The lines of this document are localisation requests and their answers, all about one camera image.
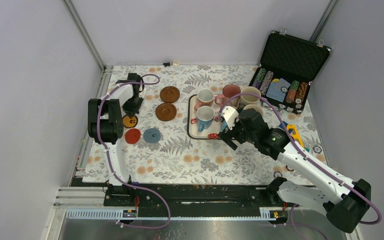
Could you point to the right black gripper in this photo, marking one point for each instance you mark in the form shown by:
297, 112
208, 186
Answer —
226, 135

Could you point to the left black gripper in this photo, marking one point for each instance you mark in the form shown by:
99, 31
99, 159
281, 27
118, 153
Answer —
131, 111

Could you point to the orange smiley coaster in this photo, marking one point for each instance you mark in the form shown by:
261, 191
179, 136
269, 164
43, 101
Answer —
129, 121

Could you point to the brown wooden coaster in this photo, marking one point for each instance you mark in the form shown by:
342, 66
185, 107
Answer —
169, 94
166, 112

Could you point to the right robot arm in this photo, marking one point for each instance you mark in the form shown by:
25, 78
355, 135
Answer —
342, 200

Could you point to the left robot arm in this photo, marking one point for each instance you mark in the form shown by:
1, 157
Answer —
105, 125

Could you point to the red apple coaster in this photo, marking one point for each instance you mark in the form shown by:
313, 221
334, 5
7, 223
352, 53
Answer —
132, 136

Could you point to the grey blue coaster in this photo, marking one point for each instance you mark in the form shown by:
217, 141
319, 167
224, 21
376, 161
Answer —
152, 135

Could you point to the cream mug front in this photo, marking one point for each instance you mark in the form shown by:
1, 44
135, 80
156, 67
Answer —
256, 107

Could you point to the cream mug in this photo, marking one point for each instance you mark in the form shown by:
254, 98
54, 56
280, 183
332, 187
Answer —
256, 107
250, 96

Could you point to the cream mug rear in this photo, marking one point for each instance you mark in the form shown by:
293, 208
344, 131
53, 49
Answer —
250, 96

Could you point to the blue small block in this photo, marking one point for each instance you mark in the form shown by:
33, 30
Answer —
283, 125

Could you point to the pink large mug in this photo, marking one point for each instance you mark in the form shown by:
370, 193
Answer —
228, 92

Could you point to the blue card deck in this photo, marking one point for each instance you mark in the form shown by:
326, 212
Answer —
278, 89

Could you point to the blue floral mug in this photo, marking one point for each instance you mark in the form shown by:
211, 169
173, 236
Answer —
205, 117

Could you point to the yellow triangle toy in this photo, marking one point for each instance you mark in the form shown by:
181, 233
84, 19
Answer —
292, 129

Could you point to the floral tablecloth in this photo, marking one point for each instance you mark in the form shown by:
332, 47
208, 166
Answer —
178, 159

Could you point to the pink small mug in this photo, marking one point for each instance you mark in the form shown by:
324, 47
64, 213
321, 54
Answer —
205, 97

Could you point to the black poker chip case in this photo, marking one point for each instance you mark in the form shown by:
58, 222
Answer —
296, 60

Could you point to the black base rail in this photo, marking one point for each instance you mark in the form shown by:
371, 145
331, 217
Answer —
190, 200

